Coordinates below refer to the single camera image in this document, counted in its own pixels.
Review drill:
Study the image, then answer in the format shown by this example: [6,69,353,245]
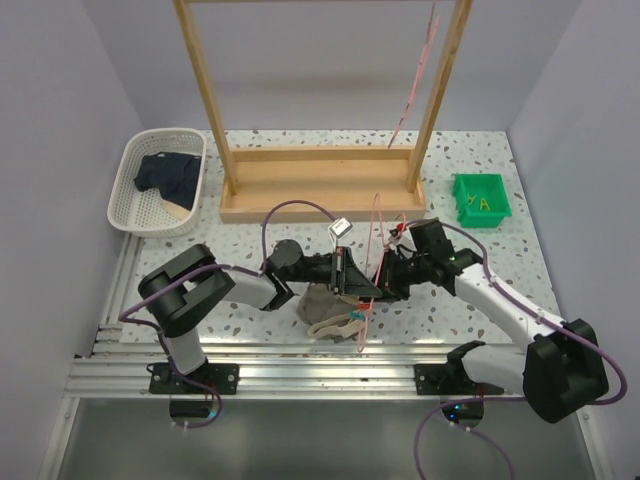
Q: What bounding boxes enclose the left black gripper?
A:
[285,245,381,297]

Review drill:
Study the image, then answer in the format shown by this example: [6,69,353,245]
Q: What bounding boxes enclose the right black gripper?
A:
[359,248,431,304]

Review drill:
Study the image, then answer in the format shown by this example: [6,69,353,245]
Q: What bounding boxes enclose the grey beige underwear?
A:
[296,283,360,343]

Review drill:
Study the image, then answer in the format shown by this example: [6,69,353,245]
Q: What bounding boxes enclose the navy blue underwear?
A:
[134,152,201,220]

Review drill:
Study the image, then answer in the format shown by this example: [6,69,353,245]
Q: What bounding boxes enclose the pink wire hanger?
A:
[387,0,440,149]

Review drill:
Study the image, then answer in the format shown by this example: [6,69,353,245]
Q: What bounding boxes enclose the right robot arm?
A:
[374,219,609,423]

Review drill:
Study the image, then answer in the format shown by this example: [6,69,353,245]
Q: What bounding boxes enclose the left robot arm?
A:
[138,239,382,393]

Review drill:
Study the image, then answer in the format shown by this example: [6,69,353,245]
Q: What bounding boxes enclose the wooden clothes rack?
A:
[174,1,473,223]

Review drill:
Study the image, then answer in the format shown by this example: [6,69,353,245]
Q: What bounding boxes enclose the green plastic bin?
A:
[452,173,512,229]

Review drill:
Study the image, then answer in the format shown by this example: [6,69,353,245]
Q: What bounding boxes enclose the white plastic basket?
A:
[107,128,206,238]

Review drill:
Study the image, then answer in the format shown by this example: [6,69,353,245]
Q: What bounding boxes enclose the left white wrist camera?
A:
[328,217,353,248]

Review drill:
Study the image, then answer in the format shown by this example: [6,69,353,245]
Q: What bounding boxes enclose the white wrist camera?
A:
[328,217,353,248]
[386,222,411,249]

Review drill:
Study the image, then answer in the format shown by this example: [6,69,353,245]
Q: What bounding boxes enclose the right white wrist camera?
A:
[386,222,411,249]

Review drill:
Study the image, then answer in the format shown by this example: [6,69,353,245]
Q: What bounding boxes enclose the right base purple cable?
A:
[413,394,526,480]

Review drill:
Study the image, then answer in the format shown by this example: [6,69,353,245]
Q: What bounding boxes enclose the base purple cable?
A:
[144,329,224,432]
[413,394,526,480]

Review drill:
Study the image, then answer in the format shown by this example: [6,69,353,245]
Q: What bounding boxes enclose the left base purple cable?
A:
[144,329,224,432]

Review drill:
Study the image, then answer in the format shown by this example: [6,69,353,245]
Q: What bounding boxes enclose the aluminium rail base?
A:
[64,234,596,401]

